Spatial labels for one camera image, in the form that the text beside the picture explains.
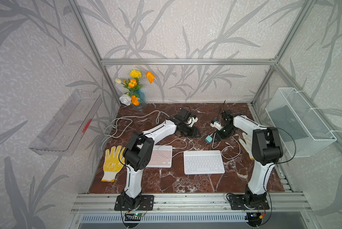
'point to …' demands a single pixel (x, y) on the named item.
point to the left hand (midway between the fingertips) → (198, 135)
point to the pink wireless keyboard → (162, 157)
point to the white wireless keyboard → (205, 161)
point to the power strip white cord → (126, 117)
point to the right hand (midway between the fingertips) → (217, 138)
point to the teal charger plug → (208, 140)
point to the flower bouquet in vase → (134, 97)
